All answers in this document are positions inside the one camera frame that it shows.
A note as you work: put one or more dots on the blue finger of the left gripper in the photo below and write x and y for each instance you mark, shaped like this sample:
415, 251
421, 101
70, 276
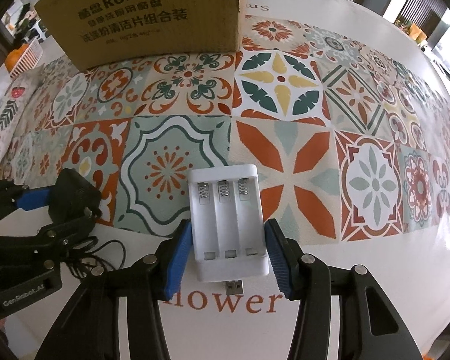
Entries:
33, 199

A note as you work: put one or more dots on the white basket of oranges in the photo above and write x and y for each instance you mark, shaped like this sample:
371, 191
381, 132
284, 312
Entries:
23, 59

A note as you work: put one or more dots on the patterned tile tablecloth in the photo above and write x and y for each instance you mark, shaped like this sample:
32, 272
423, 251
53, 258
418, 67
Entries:
349, 143

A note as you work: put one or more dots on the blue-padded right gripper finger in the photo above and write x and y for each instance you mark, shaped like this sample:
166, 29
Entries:
370, 326

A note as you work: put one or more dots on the white battery charger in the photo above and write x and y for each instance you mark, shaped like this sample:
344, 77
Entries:
227, 225

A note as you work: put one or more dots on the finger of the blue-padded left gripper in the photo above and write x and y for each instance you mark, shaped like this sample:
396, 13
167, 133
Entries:
88, 325

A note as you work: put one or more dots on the brown cardboard box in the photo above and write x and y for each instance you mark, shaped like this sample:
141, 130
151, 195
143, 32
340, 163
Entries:
95, 32

